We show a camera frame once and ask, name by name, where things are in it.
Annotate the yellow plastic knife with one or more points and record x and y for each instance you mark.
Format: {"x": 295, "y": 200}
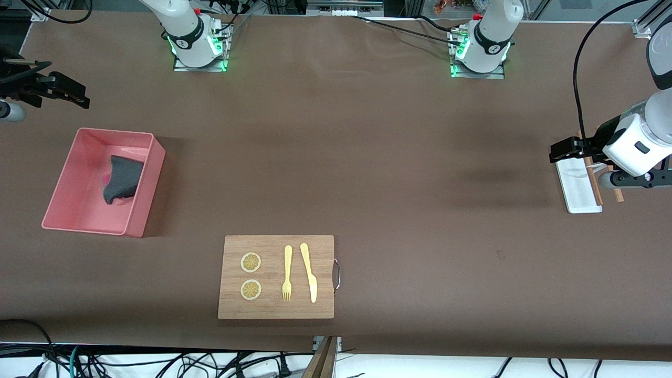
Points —
{"x": 312, "y": 286}

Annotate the wooden plank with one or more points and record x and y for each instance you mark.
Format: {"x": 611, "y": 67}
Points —
{"x": 320, "y": 365}

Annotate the orange background object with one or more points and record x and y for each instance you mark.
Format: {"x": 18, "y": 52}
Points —
{"x": 443, "y": 6}

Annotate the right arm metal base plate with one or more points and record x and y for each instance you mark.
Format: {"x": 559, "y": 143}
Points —
{"x": 220, "y": 62}

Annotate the wooden cutting board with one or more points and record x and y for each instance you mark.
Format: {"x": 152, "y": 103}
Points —
{"x": 273, "y": 310}

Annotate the lemon slice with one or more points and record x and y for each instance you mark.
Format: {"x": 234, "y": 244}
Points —
{"x": 251, "y": 290}
{"x": 251, "y": 262}

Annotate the grey power strip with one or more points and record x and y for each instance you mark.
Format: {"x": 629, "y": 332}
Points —
{"x": 344, "y": 8}

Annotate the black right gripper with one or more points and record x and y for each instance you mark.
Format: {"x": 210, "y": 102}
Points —
{"x": 22, "y": 85}

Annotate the white rack tray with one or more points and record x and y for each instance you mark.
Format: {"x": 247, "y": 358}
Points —
{"x": 577, "y": 189}

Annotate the grey and pink cloth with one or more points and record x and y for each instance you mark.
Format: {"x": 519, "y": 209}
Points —
{"x": 123, "y": 178}

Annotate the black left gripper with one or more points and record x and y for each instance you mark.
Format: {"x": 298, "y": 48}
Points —
{"x": 601, "y": 136}

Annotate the pink plastic bin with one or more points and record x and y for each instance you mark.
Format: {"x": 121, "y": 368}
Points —
{"x": 79, "y": 205}

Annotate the yellow plastic fork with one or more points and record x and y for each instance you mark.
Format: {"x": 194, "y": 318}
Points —
{"x": 287, "y": 262}

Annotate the aluminium frame corner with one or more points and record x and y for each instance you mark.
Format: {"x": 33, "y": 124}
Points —
{"x": 41, "y": 13}
{"x": 643, "y": 27}

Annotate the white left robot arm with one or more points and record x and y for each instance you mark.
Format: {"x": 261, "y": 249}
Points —
{"x": 638, "y": 142}

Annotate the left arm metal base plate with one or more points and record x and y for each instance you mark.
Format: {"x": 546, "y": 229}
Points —
{"x": 493, "y": 75}

